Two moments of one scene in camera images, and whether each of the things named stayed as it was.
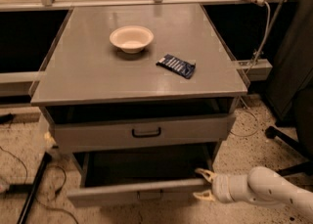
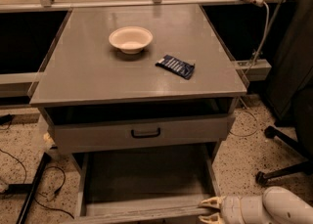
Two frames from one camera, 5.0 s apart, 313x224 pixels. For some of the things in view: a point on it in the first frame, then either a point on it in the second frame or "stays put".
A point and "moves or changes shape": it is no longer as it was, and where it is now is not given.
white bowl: x=131 y=38 stays put
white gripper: x=221 y=188 -> x=232 y=208
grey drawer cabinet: x=138 y=77 stays put
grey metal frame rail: x=259 y=69 stays put
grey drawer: x=122 y=175 moves or changes shape
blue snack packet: x=180 y=67 stays put
